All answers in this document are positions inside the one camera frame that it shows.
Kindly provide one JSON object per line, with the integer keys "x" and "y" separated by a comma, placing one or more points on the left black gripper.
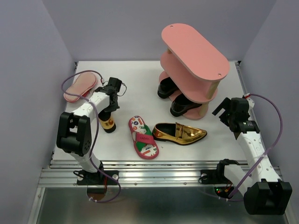
{"x": 114, "y": 107}

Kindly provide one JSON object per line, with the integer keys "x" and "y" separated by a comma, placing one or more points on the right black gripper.
{"x": 225, "y": 104}

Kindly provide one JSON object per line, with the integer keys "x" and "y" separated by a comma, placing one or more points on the upturned pink sole sandal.
{"x": 82, "y": 86}

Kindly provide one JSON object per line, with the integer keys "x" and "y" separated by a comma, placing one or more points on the gold metallic loafer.
{"x": 178, "y": 133}
{"x": 107, "y": 122}

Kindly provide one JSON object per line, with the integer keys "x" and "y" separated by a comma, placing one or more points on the black patent loafer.
{"x": 166, "y": 88}
{"x": 181, "y": 105}

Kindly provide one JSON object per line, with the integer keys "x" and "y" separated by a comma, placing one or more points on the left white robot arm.
{"x": 78, "y": 130}

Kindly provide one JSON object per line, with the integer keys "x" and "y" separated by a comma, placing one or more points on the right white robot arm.
{"x": 263, "y": 191}

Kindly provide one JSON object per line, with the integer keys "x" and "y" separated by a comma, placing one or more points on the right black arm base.
{"x": 216, "y": 176}

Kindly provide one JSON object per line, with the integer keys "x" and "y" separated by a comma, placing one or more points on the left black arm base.
{"x": 85, "y": 178}

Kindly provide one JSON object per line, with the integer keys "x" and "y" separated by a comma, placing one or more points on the pink three-tier shoe shelf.
{"x": 194, "y": 65}

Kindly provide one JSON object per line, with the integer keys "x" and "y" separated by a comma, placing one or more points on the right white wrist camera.
{"x": 249, "y": 99}

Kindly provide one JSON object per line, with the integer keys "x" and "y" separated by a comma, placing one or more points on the colourful red-strap sandal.
{"x": 143, "y": 141}

